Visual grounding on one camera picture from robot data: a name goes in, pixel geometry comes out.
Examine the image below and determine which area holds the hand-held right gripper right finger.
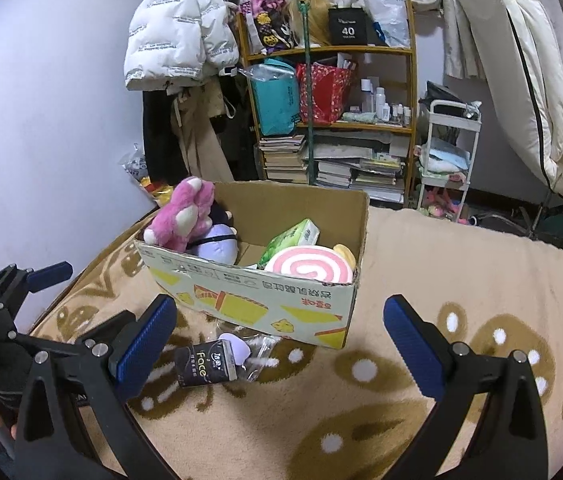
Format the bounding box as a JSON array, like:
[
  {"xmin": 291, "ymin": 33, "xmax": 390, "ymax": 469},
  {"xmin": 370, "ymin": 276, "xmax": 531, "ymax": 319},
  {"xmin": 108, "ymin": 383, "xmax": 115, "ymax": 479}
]
[{"xmin": 383, "ymin": 295, "xmax": 549, "ymax": 480}]

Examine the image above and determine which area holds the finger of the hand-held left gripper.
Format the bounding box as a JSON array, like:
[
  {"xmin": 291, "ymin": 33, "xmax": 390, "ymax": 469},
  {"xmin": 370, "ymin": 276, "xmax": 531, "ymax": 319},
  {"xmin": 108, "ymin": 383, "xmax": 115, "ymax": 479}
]
[
  {"xmin": 0, "ymin": 261, "xmax": 73, "ymax": 311},
  {"xmin": 12, "ymin": 311, "xmax": 136, "ymax": 358}
]

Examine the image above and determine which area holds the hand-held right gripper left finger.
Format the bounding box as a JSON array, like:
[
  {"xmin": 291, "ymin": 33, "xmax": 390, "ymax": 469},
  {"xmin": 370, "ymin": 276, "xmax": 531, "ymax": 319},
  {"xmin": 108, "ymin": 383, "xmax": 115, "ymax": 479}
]
[{"xmin": 14, "ymin": 294, "xmax": 178, "ymax": 480}]

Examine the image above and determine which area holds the black tissue pack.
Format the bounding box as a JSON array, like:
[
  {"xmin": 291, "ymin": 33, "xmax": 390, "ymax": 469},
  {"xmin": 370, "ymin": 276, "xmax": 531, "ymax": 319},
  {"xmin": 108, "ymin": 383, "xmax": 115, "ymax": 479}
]
[{"xmin": 174, "ymin": 339, "xmax": 240, "ymax": 389}]

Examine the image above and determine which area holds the yellow plush toy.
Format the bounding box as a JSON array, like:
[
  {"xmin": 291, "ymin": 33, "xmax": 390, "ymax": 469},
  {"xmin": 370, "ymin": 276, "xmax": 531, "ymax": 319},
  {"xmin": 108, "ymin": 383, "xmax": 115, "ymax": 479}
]
[{"xmin": 332, "ymin": 243, "xmax": 357, "ymax": 271}]

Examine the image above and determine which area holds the printed cardboard box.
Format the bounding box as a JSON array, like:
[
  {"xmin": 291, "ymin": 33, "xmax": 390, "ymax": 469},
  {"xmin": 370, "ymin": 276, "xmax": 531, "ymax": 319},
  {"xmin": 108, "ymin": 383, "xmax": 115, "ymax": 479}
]
[{"xmin": 134, "ymin": 180, "xmax": 371, "ymax": 350}]

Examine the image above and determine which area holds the purple plush toy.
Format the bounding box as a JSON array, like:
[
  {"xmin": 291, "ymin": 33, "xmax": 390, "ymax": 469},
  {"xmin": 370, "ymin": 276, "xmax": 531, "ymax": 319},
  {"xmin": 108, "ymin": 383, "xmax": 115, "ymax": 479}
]
[{"xmin": 186, "ymin": 203, "xmax": 240, "ymax": 263}]

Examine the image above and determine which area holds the pink swirl plush cushion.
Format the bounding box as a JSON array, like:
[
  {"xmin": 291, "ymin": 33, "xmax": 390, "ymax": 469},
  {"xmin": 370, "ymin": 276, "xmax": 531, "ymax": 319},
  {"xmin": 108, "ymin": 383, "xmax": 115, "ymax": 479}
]
[{"xmin": 264, "ymin": 245, "xmax": 355, "ymax": 285}]

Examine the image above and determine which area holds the pink plush bear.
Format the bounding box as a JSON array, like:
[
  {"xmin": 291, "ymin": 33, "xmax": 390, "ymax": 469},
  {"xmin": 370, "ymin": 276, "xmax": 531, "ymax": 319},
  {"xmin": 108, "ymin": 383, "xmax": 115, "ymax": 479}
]
[{"xmin": 142, "ymin": 176, "xmax": 216, "ymax": 253}]

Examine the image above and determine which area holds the green tissue pack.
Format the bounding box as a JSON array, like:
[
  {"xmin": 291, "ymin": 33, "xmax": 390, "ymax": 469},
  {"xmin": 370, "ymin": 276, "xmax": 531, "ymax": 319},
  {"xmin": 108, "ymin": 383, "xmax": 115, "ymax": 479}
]
[{"xmin": 258, "ymin": 218, "xmax": 321, "ymax": 270}]

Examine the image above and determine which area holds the beige flower printed blanket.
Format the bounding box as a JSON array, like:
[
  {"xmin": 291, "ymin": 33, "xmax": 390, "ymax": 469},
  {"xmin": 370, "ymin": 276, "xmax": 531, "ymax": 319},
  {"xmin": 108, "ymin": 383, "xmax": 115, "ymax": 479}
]
[{"xmin": 26, "ymin": 205, "xmax": 563, "ymax": 480}]

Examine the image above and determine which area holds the lilac heart-shaped sponge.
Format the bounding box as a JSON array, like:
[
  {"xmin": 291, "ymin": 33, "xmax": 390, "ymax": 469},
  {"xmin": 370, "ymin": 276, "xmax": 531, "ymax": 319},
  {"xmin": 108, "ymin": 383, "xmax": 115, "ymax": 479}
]
[{"xmin": 219, "ymin": 332, "xmax": 252, "ymax": 363}]

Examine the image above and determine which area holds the clear plastic packet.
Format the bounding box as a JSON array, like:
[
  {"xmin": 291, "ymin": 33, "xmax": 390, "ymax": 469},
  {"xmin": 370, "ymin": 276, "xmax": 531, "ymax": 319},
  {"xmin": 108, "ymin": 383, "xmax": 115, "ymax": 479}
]
[{"xmin": 239, "ymin": 332, "xmax": 282, "ymax": 383}]

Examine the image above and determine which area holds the bag of toys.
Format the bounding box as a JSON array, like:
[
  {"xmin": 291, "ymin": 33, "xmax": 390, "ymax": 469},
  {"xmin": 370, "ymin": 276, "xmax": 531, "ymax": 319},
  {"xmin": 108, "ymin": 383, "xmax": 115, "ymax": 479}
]
[{"xmin": 120, "ymin": 142, "xmax": 175, "ymax": 208}]

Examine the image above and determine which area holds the black coat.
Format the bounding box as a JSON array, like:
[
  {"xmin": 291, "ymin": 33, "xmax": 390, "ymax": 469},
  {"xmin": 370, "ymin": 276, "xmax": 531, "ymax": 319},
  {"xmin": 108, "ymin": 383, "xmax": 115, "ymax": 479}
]
[{"xmin": 142, "ymin": 87, "xmax": 185, "ymax": 181}]

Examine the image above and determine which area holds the large stack of books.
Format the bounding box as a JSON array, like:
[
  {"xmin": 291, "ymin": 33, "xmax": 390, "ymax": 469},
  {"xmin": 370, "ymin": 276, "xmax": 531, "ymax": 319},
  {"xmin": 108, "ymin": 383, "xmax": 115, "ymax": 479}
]
[{"xmin": 314, "ymin": 130, "xmax": 407, "ymax": 204}]

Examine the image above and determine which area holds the blue cloth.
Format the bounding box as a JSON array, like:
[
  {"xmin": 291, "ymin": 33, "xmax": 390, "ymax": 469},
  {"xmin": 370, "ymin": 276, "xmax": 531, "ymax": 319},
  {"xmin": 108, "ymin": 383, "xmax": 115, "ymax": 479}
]
[{"xmin": 419, "ymin": 140, "xmax": 469, "ymax": 173}]

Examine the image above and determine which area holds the white trolley cart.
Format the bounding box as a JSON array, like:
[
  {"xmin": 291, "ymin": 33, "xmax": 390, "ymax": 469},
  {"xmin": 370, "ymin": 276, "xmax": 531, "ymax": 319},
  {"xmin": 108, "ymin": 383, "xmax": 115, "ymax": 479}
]
[{"xmin": 414, "ymin": 100, "xmax": 482, "ymax": 225}]

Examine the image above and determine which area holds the beige coat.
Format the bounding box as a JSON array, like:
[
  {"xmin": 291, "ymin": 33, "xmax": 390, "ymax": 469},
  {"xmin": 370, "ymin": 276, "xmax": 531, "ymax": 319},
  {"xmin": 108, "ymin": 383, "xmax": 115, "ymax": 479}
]
[{"xmin": 169, "ymin": 82, "xmax": 235, "ymax": 183}]

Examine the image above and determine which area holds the small stack of books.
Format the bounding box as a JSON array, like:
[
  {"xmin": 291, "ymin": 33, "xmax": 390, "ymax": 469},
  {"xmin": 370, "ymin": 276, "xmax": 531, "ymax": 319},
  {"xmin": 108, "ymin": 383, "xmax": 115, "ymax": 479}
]
[{"xmin": 259, "ymin": 134, "xmax": 309, "ymax": 184}]

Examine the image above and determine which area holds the row of cosmetic bottles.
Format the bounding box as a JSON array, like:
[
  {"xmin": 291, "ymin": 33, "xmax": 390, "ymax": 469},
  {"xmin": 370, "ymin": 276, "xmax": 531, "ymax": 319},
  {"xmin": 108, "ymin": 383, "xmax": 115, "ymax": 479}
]
[{"xmin": 359, "ymin": 76, "xmax": 412, "ymax": 123}]

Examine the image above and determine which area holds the black bag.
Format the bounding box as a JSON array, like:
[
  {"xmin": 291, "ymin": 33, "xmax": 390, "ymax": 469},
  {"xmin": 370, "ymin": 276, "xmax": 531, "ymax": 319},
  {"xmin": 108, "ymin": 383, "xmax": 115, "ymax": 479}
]
[{"xmin": 424, "ymin": 80, "xmax": 462, "ymax": 111}]

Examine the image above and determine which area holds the green pole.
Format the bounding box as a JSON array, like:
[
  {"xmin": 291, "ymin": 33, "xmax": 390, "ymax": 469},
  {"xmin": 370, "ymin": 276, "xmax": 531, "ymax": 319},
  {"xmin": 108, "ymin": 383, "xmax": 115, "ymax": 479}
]
[{"xmin": 297, "ymin": 0, "xmax": 318, "ymax": 186}]

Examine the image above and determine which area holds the white puffer jacket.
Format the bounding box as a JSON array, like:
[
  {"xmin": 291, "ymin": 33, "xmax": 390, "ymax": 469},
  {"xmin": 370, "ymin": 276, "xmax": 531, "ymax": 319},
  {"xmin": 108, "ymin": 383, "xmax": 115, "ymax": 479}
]
[{"xmin": 124, "ymin": 0, "xmax": 238, "ymax": 92}]

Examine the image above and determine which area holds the red patterned gift bag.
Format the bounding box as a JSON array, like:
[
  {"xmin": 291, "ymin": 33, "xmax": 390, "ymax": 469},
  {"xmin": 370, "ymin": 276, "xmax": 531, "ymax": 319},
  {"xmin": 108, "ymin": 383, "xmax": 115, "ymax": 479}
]
[{"xmin": 295, "ymin": 62, "xmax": 355, "ymax": 126}]

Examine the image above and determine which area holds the teal paper bag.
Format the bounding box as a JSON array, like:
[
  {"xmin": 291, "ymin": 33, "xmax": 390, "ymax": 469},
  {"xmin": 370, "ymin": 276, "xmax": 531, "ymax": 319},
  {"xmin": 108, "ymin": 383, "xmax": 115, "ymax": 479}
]
[{"xmin": 250, "ymin": 57, "xmax": 298, "ymax": 137}]

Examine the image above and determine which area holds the clear plastic bag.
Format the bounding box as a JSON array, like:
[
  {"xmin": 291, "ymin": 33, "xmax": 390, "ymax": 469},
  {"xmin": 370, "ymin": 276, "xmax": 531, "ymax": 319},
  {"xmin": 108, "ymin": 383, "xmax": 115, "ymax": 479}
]
[{"xmin": 238, "ymin": 62, "xmax": 295, "ymax": 83}]

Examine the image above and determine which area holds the white recliner chair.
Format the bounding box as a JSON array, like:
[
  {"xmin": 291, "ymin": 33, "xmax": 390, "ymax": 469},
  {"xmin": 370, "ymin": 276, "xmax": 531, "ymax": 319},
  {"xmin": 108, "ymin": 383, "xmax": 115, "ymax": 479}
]
[{"xmin": 454, "ymin": 0, "xmax": 563, "ymax": 208}]

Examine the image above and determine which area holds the wooden shelf rack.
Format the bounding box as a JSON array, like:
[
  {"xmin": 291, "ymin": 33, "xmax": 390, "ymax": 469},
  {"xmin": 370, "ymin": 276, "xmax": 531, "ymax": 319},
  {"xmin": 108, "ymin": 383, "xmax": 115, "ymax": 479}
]
[{"xmin": 236, "ymin": 0, "xmax": 418, "ymax": 208}]

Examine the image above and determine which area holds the black box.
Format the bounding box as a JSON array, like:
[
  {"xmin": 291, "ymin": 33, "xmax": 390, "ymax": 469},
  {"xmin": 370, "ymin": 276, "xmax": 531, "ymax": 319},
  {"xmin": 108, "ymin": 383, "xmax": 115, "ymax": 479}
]
[{"xmin": 328, "ymin": 6, "xmax": 368, "ymax": 46}]

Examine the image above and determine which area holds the colourful printed tote bag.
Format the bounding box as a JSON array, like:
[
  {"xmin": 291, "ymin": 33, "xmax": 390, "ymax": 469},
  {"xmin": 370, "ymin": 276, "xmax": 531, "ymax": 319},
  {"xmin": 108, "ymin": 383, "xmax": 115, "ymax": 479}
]
[{"xmin": 239, "ymin": 0, "xmax": 295, "ymax": 53}]

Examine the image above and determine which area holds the blond wig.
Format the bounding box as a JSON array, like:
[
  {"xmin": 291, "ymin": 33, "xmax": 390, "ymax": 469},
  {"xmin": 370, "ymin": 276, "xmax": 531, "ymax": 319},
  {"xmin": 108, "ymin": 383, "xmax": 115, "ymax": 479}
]
[{"xmin": 284, "ymin": 0, "xmax": 332, "ymax": 46}]

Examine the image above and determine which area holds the white plastic bag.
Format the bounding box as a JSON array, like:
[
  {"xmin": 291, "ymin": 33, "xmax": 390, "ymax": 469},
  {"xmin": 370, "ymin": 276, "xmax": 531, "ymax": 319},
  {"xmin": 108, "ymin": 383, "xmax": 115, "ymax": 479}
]
[{"xmin": 360, "ymin": 0, "xmax": 411, "ymax": 48}]

